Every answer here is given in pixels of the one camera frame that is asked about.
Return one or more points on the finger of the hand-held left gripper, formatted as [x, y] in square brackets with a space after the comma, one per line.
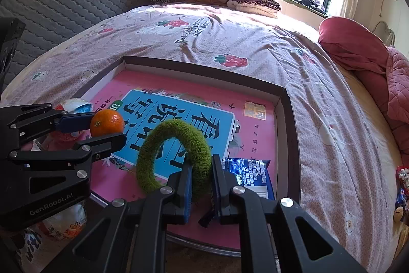
[75, 122]
[108, 143]

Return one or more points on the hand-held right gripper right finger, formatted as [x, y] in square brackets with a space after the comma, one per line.
[216, 193]

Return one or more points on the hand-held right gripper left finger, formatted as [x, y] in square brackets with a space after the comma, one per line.
[187, 193]

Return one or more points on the red and white snack packet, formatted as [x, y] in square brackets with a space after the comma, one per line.
[75, 105]

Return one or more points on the orange mandarin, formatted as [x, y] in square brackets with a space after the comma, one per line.
[107, 122]

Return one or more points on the white and orange snack packet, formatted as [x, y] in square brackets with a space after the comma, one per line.
[64, 221]

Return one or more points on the shallow grey cardboard box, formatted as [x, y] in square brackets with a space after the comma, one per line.
[292, 148]

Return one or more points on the pink quilted blanket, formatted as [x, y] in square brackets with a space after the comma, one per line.
[383, 148]
[399, 84]

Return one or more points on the small blue snack packet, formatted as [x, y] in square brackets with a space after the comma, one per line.
[402, 198]

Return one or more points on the red and white candy packet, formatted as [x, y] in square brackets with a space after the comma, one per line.
[403, 175]

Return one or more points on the green windowsill cushion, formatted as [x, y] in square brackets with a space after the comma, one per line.
[284, 1]

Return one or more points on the dark clothes heap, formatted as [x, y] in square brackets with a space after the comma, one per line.
[311, 2]

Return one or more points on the white curved frame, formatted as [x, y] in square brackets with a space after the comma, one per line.
[377, 25]

